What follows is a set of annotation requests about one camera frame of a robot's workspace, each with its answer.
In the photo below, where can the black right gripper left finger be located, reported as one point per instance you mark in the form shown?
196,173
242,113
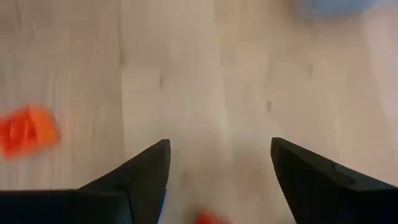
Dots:
146,180

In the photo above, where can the red small block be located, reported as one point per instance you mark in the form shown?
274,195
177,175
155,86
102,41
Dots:
211,218

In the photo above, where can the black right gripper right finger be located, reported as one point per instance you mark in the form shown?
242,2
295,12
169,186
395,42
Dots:
304,186

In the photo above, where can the orange small block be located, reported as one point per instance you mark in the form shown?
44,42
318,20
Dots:
28,130

